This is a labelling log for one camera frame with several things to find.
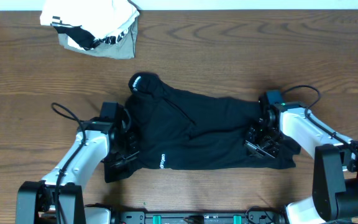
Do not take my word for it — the black t-shirt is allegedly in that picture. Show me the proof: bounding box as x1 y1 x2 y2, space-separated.
104 72 301 183

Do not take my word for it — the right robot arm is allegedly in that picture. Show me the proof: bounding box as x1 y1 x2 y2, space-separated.
244 90 358 223

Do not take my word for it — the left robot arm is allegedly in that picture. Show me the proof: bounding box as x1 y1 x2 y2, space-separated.
15 102 138 223

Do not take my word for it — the grey-beige folded garment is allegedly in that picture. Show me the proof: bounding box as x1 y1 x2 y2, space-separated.
58 19 138 60

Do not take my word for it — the black and white garment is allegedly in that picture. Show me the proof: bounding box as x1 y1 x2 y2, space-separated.
50 16 135 51

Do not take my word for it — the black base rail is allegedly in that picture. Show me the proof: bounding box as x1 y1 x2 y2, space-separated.
116 208 288 224

